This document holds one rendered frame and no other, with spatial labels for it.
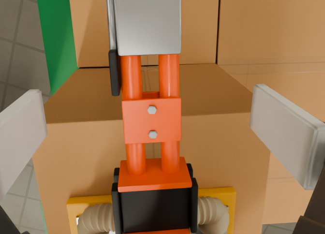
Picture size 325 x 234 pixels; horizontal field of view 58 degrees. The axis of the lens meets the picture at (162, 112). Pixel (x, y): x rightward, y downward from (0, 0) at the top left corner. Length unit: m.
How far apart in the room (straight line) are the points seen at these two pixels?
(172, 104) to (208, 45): 0.57
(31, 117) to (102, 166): 0.34
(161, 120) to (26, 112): 0.17
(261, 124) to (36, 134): 0.13
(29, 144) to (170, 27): 0.17
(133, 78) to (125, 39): 0.04
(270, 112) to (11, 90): 1.44
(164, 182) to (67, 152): 0.22
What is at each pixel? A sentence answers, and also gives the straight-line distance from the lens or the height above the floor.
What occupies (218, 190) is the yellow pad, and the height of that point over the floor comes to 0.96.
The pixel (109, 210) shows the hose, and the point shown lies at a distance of 0.46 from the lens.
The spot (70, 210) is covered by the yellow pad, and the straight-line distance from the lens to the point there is 0.54.
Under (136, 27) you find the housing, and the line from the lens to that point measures 0.29.
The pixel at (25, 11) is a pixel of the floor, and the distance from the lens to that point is 1.46.
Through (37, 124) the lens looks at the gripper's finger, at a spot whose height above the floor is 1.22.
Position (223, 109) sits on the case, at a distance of 0.50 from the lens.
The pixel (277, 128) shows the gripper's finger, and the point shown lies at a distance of 0.16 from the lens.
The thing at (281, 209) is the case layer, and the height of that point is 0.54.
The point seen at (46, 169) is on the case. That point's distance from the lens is 0.53.
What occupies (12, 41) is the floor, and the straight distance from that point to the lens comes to 1.50.
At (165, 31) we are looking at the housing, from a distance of 0.29.
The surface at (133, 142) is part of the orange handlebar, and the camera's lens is 0.32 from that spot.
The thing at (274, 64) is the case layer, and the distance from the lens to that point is 0.94.
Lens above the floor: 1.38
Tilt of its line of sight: 69 degrees down
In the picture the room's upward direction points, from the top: 168 degrees clockwise
